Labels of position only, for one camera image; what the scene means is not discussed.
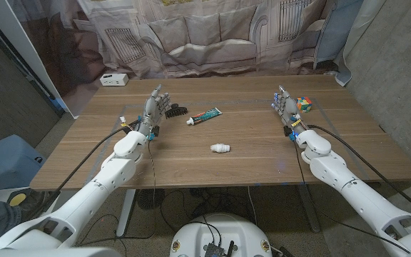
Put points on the printed sofa backdrop cloth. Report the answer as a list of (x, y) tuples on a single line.
[(205, 35)]

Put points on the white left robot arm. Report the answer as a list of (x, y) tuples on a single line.
[(95, 189)]

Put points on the black round fan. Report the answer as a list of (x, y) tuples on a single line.
[(150, 198)]

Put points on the white panel edge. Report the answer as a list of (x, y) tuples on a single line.
[(23, 43)]

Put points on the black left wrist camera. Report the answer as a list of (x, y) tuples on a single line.
[(154, 132)]

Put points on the green Colgate toothpaste tube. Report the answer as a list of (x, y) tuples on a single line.
[(205, 115)]

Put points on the grey table leg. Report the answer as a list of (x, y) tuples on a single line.
[(309, 210)]

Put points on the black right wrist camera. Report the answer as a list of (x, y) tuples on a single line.
[(287, 132)]

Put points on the white table leg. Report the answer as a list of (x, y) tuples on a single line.
[(125, 214)]

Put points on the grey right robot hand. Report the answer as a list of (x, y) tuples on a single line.
[(289, 109)]

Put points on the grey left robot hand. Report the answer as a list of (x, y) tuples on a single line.
[(151, 110)]

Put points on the black hair clip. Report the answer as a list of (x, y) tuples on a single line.
[(177, 112)]

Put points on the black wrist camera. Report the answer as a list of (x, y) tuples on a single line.
[(287, 132), (154, 132)]

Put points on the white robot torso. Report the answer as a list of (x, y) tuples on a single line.
[(227, 228)]

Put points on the blue plastic bin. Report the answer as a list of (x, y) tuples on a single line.
[(5, 160)]

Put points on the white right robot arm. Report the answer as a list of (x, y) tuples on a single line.
[(355, 192)]

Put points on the pale grey curtain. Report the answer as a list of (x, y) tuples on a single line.
[(360, 32)]

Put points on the colourful Rubik's cube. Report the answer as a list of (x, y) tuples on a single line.
[(304, 104)]

